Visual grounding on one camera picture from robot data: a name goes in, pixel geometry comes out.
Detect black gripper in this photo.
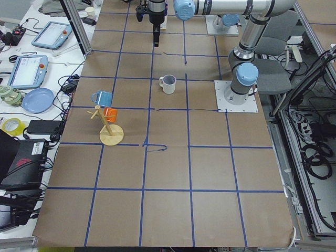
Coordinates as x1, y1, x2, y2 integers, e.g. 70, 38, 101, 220
135, 0, 166, 47

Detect white HOME mug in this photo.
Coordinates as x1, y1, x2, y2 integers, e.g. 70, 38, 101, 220
159, 75, 176, 95

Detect paper cup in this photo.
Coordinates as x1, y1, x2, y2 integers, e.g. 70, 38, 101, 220
85, 6, 96, 19

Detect blue mug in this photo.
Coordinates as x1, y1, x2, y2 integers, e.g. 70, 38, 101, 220
91, 90, 112, 107

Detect far teach pendant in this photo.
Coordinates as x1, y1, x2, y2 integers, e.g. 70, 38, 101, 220
31, 22, 72, 50

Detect teach pendant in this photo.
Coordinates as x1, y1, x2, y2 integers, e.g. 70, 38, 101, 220
8, 55, 49, 89
31, 22, 72, 50

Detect grey cloth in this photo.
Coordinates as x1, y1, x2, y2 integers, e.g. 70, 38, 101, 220
38, 0, 100, 14

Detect orange mug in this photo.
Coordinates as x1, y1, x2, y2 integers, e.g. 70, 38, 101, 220
103, 107, 118, 123

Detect wooden mug tree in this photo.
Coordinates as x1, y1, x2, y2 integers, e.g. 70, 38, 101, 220
88, 105, 124, 146

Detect near teach pendant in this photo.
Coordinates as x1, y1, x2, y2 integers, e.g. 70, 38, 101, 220
8, 55, 49, 89

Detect blue plate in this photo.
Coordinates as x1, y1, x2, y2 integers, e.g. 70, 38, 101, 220
22, 88, 54, 113

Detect grey office chair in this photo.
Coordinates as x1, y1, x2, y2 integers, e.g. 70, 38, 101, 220
253, 9, 305, 95

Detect black scissors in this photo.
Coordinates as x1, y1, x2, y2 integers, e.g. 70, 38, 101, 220
8, 55, 18, 63

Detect black power adapter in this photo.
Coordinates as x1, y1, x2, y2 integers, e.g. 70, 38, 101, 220
27, 120, 61, 135

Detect green tape rolls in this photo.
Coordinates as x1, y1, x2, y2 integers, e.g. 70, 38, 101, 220
1, 86, 24, 107

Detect yellow tape roll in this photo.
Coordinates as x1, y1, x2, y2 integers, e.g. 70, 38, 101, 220
2, 118, 26, 136

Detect black electronics box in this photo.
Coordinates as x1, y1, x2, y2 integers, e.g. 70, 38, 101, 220
1, 131, 47, 191

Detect aluminium frame post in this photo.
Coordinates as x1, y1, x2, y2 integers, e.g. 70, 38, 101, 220
60, 0, 92, 56

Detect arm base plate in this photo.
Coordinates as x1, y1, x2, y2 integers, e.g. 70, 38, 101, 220
214, 80, 258, 113
206, 14, 239, 37

